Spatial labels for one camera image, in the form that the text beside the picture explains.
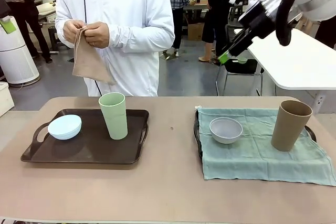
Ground bystander in dark trousers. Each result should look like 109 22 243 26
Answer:
313 18 336 49

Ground white storage box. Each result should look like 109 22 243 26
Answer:
0 81 15 118

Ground bystander in black clothes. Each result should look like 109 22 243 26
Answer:
198 0 238 63

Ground light blue bowl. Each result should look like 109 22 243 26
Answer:
47 114 82 141

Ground tall brown cup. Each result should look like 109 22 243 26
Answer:
270 100 313 152

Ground white side table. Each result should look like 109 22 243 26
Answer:
233 26 336 91

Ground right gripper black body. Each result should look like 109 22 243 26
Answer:
237 0 279 39

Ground grey bowl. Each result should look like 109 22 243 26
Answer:
209 117 243 145

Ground brown serving tray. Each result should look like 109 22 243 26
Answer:
20 108 150 165

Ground white air purifier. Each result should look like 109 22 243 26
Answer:
0 15 41 86

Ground person's right forearm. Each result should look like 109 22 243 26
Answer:
55 3 69 46

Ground black chair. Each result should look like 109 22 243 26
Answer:
215 24 265 97

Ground beige cloth mat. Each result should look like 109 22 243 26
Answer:
71 26 118 86

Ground black serving tray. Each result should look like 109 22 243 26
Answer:
193 108 318 159

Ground person's right hand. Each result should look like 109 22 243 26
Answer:
62 20 89 47

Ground bystander holding tablet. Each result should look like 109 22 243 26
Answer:
2 0 53 64

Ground person in white jacket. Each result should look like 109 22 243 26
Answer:
55 0 176 97

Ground person's left forearm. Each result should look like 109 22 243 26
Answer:
107 22 176 51

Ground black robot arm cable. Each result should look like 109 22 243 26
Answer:
275 0 310 47

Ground person's left hand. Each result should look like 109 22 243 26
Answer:
84 22 110 49

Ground teal cloth mat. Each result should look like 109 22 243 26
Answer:
195 106 336 184

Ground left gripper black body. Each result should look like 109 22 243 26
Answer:
0 0 12 19

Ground cardboard box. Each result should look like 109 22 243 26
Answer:
187 22 206 42

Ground tall light green cup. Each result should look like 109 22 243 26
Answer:
98 92 129 140

